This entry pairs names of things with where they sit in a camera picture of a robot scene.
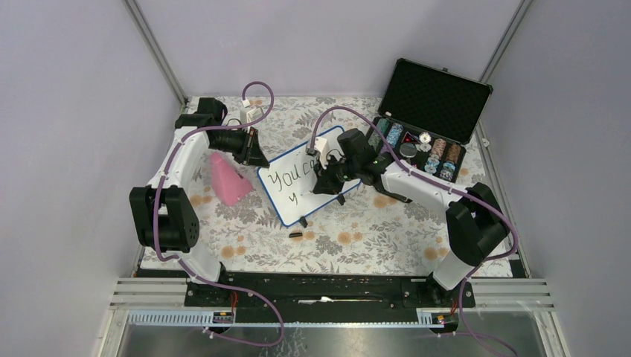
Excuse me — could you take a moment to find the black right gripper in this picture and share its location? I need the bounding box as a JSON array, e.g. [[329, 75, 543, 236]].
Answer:
[[314, 153, 360, 196]]

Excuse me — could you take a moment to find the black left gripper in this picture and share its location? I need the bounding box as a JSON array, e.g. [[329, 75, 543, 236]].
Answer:
[[209, 124, 269, 167]]

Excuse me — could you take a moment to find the blue framed whiteboard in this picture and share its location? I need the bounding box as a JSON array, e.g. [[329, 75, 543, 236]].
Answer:
[[257, 141, 337, 227]]

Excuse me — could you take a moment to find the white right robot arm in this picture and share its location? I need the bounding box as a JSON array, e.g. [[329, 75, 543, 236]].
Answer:
[[306, 129, 510, 306]]

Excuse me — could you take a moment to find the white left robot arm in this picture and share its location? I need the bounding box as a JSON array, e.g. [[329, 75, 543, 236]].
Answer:
[[129, 97, 270, 306]]

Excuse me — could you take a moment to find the pink triangular box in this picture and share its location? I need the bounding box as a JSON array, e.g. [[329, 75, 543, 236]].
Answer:
[[210, 152, 254, 206]]

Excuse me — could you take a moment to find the floral patterned table mat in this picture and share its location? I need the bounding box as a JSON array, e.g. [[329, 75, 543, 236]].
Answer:
[[186, 97, 490, 276]]

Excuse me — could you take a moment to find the blue white poker chip stack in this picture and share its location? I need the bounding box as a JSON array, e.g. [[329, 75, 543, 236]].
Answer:
[[386, 123, 403, 148]]

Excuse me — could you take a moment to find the triangular black red dealer button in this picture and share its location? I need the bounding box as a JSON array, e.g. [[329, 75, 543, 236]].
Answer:
[[401, 132, 420, 145]]

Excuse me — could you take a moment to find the black poker chip case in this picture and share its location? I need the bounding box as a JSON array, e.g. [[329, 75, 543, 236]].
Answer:
[[367, 58, 493, 183]]

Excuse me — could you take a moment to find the left base wiring connector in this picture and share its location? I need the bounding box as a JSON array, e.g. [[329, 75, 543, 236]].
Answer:
[[212, 292, 239, 324]]

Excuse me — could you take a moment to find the base wiring connector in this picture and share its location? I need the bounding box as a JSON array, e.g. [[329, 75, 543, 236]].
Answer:
[[212, 292, 239, 324], [432, 298, 459, 333]]

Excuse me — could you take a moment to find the right base wiring connector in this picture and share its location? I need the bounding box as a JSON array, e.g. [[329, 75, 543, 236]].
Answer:
[[432, 298, 459, 333]]

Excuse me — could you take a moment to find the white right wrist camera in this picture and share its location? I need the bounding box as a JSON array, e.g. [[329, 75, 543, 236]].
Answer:
[[307, 136, 330, 161]]

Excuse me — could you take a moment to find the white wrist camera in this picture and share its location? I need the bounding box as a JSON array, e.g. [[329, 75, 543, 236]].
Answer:
[[307, 136, 330, 161], [240, 99, 264, 126]]

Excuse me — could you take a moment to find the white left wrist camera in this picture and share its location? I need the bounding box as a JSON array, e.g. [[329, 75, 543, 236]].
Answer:
[[240, 99, 264, 126]]

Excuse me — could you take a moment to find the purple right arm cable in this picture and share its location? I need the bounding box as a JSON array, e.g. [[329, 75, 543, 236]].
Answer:
[[306, 106, 519, 357]]

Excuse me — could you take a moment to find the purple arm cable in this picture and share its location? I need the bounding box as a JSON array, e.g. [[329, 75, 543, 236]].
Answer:
[[151, 81, 287, 348], [306, 106, 519, 357]]

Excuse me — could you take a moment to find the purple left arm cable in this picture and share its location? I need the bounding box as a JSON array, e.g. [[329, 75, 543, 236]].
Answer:
[[151, 81, 287, 348]]

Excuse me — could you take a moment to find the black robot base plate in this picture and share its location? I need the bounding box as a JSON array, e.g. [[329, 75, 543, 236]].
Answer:
[[185, 271, 475, 324]]

